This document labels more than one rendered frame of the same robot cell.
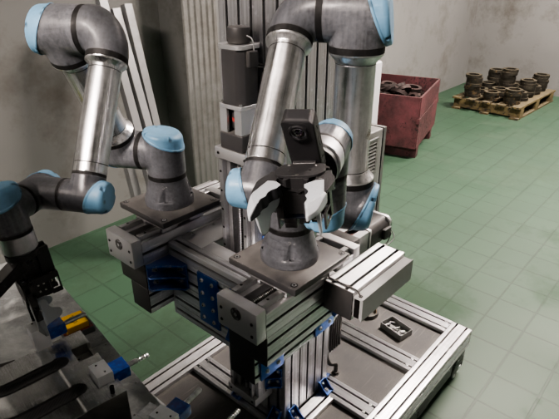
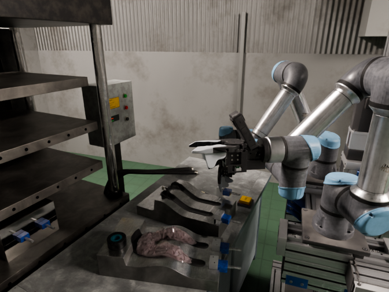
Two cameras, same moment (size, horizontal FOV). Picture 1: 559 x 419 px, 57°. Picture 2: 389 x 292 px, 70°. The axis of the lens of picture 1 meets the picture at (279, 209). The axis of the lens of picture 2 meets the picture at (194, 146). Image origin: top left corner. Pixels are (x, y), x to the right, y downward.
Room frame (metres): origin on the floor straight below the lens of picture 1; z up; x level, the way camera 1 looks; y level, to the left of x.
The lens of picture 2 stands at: (0.28, -0.66, 1.72)
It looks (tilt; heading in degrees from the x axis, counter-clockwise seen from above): 21 degrees down; 68
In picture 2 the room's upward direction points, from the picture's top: straight up
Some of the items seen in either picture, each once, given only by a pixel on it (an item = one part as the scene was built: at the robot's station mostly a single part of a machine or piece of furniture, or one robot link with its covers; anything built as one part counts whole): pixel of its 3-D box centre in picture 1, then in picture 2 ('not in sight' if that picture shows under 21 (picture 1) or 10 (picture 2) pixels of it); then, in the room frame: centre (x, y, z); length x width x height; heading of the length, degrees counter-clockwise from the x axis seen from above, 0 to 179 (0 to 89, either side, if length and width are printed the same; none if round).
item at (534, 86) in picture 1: (506, 86); not in sight; (6.55, -2.91, 0.23); 1.27 x 0.88 x 0.46; 139
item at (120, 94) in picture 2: not in sight; (118, 182); (0.46, 1.28, 0.73); 0.30 x 0.22 x 1.47; 41
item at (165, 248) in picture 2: not in sight; (165, 241); (0.54, 0.31, 0.90); 0.26 x 0.18 x 0.08; 148
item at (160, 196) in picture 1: (168, 185); (323, 165); (1.45, 0.35, 1.09); 0.15 x 0.15 x 0.10
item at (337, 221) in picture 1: (315, 198); (290, 176); (0.84, -0.07, 1.34); 0.11 x 0.08 x 0.11; 74
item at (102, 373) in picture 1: (122, 367); (228, 219); (0.88, 0.36, 0.89); 0.13 x 0.05 x 0.05; 131
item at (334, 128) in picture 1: (328, 147); (297, 149); (0.84, -0.08, 1.43); 0.11 x 0.08 x 0.09; 164
